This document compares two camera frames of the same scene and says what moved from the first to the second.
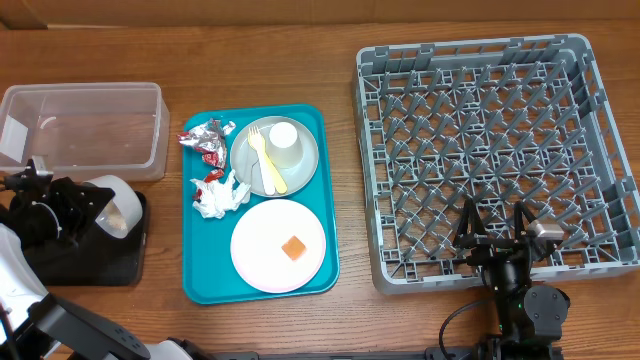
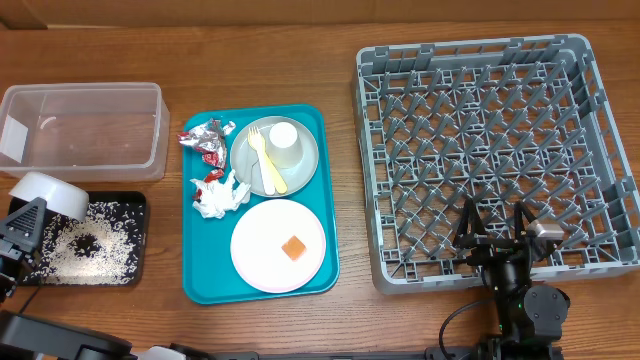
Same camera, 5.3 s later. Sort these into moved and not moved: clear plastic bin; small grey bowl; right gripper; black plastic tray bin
Moved: small grey bowl
Not moved: right gripper; clear plastic bin; black plastic tray bin
